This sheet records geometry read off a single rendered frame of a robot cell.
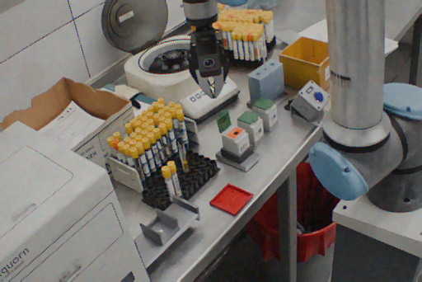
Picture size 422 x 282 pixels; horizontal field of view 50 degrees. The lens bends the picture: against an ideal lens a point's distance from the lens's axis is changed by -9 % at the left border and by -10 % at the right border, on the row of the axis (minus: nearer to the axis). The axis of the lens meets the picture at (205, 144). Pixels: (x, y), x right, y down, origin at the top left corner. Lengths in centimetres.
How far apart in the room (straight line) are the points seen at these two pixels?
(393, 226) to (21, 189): 67
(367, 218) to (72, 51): 94
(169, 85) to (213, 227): 41
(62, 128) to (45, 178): 55
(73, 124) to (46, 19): 31
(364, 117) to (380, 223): 28
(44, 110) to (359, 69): 90
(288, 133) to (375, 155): 47
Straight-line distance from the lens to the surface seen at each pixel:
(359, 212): 97
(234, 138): 109
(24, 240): 68
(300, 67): 132
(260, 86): 124
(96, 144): 111
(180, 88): 126
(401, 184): 94
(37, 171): 77
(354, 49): 67
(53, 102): 135
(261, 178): 109
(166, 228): 97
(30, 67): 136
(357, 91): 71
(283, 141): 119
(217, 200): 105
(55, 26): 138
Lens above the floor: 162
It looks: 38 degrees down
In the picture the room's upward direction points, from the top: 10 degrees counter-clockwise
